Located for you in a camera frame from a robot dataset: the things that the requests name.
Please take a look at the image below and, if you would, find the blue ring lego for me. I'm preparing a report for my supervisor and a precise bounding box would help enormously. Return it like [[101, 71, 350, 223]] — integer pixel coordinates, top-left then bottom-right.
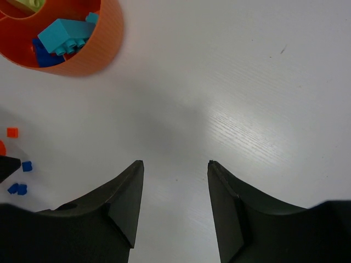
[[32, 38, 65, 67]]

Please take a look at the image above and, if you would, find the pale green curved lego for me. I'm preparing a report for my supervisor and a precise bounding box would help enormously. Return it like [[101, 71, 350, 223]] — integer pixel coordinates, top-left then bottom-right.
[[7, 0, 45, 14]]

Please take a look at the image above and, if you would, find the orange round divided container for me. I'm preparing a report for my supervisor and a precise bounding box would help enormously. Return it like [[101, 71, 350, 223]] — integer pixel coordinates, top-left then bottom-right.
[[1, 0, 124, 77]]

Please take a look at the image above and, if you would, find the orange ring lego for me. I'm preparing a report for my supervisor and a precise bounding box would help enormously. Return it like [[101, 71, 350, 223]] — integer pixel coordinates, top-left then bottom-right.
[[0, 140, 7, 156]]

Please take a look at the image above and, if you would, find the small blue lego piece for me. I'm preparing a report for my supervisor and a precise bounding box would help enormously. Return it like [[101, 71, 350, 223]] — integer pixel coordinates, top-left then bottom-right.
[[7, 183, 27, 196]]

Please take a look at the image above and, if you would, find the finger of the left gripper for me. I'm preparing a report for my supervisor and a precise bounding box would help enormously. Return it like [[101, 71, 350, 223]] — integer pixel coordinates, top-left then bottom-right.
[[0, 156, 21, 183]]

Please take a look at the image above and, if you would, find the teal long lego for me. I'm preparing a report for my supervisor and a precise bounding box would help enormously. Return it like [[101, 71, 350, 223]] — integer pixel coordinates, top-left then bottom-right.
[[38, 19, 95, 56]]

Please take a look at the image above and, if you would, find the small orange lego piece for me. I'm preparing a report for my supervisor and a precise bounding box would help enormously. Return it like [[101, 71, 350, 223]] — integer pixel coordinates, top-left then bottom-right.
[[7, 127, 19, 139]]

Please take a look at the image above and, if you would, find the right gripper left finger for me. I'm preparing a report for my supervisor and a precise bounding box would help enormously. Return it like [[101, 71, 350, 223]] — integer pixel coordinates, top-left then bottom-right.
[[1, 161, 144, 262]]

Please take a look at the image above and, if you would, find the small blue lego cube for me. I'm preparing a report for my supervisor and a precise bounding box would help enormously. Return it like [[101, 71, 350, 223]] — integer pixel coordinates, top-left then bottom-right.
[[22, 161, 33, 172]]

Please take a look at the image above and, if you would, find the teal small lego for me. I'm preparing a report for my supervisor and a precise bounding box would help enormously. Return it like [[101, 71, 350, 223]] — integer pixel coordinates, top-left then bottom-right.
[[85, 12, 99, 25]]

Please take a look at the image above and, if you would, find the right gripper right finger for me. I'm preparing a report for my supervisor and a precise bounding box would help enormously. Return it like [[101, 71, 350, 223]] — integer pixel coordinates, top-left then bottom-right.
[[207, 161, 350, 262]]

